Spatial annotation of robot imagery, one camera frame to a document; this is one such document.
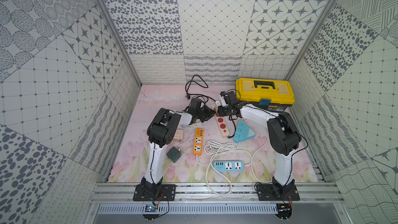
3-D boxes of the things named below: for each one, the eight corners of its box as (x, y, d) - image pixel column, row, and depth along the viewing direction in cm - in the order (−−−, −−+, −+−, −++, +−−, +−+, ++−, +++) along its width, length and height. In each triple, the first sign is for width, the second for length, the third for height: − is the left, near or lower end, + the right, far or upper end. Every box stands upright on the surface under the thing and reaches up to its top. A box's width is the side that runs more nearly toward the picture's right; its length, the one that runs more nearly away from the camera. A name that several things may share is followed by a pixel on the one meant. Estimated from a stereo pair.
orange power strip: (193, 155, 88) (192, 153, 85) (194, 130, 98) (194, 128, 95) (203, 155, 88) (203, 153, 85) (203, 130, 98) (203, 128, 95)
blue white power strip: (214, 171, 81) (214, 169, 79) (214, 162, 84) (214, 160, 82) (243, 171, 81) (244, 169, 79) (242, 162, 84) (243, 160, 82)
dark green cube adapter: (167, 157, 87) (166, 153, 83) (174, 149, 90) (173, 145, 86) (175, 163, 85) (173, 160, 81) (181, 155, 88) (180, 151, 84)
